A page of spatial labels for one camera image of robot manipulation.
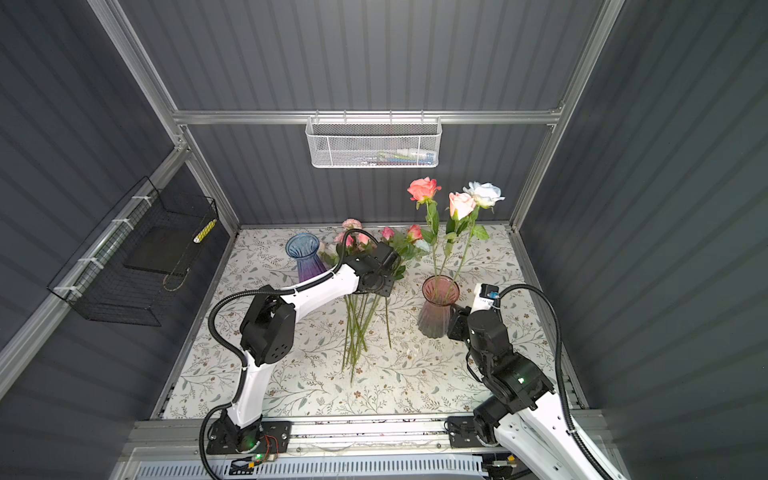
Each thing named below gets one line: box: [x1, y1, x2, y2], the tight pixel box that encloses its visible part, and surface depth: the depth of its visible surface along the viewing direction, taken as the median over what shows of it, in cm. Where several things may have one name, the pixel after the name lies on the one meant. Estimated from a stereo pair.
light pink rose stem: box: [436, 192, 476, 288], surface depth 64 cm
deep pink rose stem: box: [407, 177, 442, 289], surface depth 75 cm
